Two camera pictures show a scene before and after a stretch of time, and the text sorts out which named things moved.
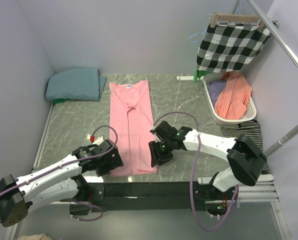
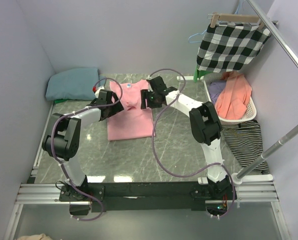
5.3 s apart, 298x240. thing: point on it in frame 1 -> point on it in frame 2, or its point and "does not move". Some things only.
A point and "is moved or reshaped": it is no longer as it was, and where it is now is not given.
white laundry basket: (250, 114) does not move
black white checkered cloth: (229, 47) does not move
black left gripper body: (107, 164) -> (114, 108)
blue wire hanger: (195, 42) does not move
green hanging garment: (198, 73) does not move
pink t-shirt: (131, 118) is moved or reshaped
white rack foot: (185, 78) does not move
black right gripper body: (163, 149) -> (152, 101)
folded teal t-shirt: (82, 84) does not move
